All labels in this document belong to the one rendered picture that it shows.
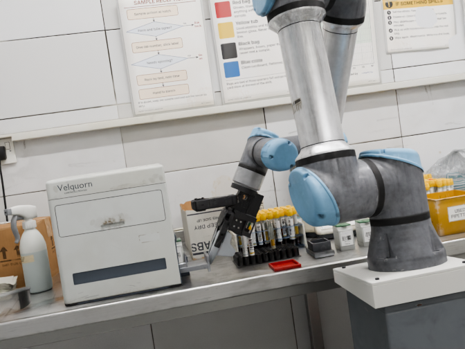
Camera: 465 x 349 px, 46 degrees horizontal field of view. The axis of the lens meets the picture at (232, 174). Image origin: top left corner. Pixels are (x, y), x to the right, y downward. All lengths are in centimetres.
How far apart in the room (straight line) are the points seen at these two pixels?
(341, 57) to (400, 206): 35
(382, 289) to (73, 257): 72
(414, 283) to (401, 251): 7
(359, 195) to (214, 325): 116
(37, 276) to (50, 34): 86
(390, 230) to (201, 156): 103
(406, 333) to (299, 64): 53
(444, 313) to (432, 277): 8
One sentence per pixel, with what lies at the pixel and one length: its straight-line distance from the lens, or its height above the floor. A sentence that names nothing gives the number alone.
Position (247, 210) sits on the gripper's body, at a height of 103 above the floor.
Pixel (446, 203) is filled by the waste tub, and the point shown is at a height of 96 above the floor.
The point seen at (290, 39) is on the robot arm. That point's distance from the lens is 108.
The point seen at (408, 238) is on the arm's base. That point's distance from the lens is 108.
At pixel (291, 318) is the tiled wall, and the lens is 212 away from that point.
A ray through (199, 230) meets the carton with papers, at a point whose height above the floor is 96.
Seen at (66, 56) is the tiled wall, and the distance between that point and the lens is 201.
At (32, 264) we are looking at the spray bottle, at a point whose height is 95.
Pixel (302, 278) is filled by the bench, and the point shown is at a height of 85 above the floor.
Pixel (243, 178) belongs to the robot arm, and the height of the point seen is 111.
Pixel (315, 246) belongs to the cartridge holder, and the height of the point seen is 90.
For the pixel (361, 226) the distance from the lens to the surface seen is 151.
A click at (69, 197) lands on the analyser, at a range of 133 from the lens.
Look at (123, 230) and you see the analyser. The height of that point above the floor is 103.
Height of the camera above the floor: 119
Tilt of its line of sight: 3 degrees down
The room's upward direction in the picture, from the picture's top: 8 degrees counter-clockwise
